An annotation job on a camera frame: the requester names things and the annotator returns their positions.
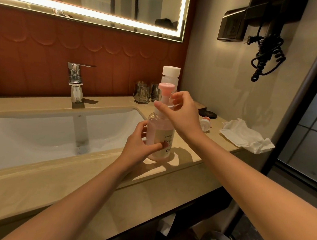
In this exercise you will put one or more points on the person's left hand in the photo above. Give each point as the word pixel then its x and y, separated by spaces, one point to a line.
pixel 134 147

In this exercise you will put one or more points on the person's right hand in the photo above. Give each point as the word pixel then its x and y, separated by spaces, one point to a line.
pixel 184 117

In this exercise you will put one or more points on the person's right thumb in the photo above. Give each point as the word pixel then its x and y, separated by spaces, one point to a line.
pixel 163 109

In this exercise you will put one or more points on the person's left thumb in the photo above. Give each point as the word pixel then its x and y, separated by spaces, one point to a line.
pixel 155 146

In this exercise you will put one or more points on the pink pump bottle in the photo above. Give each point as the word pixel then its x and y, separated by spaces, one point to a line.
pixel 161 134

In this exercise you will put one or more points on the person's left forearm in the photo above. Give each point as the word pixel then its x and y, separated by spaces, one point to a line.
pixel 70 201

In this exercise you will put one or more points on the person's right forearm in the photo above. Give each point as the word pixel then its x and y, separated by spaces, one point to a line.
pixel 253 188

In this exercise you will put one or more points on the faceted drinking glass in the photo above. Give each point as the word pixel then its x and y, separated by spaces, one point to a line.
pixel 154 92
pixel 141 94

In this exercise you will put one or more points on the clear bottle with white cap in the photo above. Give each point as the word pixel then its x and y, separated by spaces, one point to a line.
pixel 170 79

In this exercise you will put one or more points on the black round compact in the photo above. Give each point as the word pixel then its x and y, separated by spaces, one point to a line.
pixel 207 113

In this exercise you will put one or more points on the small white pink-capped bottle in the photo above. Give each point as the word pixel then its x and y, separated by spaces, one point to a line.
pixel 205 124

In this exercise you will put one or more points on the white crumpled towel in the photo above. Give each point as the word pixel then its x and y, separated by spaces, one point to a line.
pixel 244 136

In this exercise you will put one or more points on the chrome faucet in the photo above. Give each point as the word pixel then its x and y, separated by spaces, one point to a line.
pixel 76 81

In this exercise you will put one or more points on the white sink basin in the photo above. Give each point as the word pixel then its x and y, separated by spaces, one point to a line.
pixel 55 136

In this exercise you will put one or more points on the dark socket cover box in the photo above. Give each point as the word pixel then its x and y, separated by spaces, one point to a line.
pixel 232 25

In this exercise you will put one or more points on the lit wall mirror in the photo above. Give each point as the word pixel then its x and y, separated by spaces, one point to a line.
pixel 101 5

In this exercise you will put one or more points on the black wall hair dryer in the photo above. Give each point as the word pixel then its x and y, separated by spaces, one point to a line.
pixel 264 8

